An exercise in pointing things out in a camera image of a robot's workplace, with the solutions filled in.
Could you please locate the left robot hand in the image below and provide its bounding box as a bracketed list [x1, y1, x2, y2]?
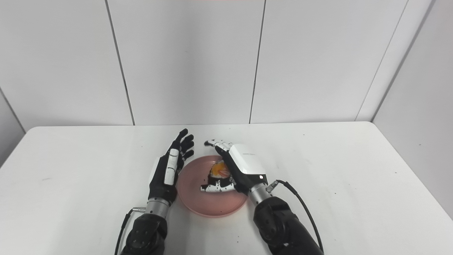
[148, 129, 195, 206]

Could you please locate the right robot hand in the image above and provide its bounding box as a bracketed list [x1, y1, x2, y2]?
[200, 139, 269, 196]

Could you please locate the chocolate cake slice with fruit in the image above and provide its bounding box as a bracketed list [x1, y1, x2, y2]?
[207, 159, 233, 186]

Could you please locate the pink round plate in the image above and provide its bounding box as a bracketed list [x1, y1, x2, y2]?
[177, 155, 249, 218]

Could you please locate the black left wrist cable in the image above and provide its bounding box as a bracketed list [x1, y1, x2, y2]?
[114, 207, 146, 255]

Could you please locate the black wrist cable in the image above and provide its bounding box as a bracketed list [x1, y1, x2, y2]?
[114, 207, 146, 255]
[266, 179, 325, 253]

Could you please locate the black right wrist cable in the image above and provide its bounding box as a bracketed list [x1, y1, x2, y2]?
[266, 179, 325, 253]

